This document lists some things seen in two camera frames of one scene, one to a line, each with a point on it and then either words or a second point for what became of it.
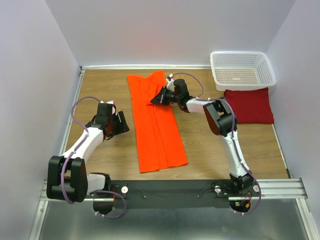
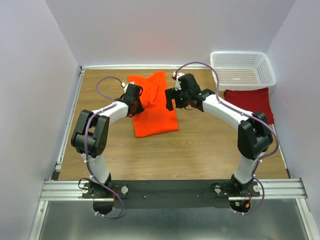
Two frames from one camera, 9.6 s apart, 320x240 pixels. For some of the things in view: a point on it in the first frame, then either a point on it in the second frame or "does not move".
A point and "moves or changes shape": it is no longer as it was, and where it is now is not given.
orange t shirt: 160,144 moves or changes shape
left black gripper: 122,126 to 140,109
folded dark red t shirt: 251,106 does not move
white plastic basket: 241,70 does not move
